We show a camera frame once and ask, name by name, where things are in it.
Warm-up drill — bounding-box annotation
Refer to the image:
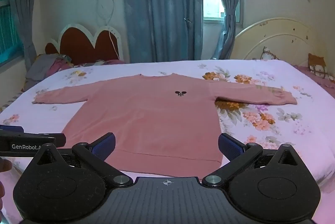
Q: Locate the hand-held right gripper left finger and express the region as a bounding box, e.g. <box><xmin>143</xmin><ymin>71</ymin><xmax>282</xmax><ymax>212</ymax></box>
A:
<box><xmin>31</xmin><ymin>132</ymin><xmax>134</xmax><ymax>186</ymax></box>

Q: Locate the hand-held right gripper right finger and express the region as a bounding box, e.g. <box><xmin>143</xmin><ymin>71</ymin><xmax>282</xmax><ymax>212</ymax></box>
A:
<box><xmin>201</xmin><ymin>133</ymin><xmax>304</xmax><ymax>186</ymax></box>

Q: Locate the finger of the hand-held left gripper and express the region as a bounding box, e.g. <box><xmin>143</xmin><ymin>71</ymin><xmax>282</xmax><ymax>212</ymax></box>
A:
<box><xmin>0</xmin><ymin>124</ymin><xmax>24</xmax><ymax>133</ymax></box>

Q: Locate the pink knit sweater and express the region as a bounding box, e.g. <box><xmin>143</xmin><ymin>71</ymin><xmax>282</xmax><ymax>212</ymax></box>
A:
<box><xmin>32</xmin><ymin>73</ymin><xmax>298</xmax><ymax>177</ymax></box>

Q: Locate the pile of clothes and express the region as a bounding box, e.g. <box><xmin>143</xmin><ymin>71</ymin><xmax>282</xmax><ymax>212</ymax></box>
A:
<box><xmin>22</xmin><ymin>53</ymin><xmax>75</xmax><ymax>91</ymax></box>

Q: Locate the person's left hand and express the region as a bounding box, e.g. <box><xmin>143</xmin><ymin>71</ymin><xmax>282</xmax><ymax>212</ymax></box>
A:
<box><xmin>0</xmin><ymin>157</ymin><xmax>13</xmax><ymax>211</ymax></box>

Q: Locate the floral bed sheet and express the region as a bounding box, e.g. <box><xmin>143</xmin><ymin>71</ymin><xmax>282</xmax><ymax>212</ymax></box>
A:
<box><xmin>0</xmin><ymin>59</ymin><xmax>335</xmax><ymax>224</ymax></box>

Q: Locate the white patterned pillow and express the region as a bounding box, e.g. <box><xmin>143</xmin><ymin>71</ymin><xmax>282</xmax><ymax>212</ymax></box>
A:
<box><xmin>260</xmin><ymin>46</ymin><xmax>279</xmax><ymax>61</ymax></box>

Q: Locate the green-tinted window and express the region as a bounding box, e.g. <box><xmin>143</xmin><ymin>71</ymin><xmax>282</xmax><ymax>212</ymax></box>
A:
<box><xmin>0</xmin><ymin>0</ymin><xmax>24</xmax><ymax>62</ymax></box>

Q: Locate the red white-trimmed headboard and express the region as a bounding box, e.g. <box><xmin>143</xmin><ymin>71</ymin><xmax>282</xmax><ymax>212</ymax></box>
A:
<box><xmin>44</xmin><ymin>23</ymin><xmax>125</xmax><ymax>65</ymax></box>

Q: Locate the pink bedding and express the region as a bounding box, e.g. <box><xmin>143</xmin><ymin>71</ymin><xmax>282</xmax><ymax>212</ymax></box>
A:
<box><xmin>292</xmin><ymin>64</ymin><xmax>335</xmax><ymax>99</ymax></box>

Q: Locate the brown patterned pillow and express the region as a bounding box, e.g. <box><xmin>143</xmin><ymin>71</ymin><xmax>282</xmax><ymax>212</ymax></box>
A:
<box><xmin>307</xmin><ymin>53</ymin><xmax>327</xmax><ymax>79</ymax></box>

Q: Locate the cream curved headboard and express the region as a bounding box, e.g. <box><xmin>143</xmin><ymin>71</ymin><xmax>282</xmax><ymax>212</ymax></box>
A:
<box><xmin>230</xmin><ymin>17</ymin><xmax>331</xmax><ymax>75</ymax></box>

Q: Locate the white hanging cable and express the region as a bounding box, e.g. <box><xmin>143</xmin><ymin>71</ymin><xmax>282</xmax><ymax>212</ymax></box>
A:
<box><xmin>95</xmin><ymin>0</ymin><xmax>124</xmax><ymax>60</ymax></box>

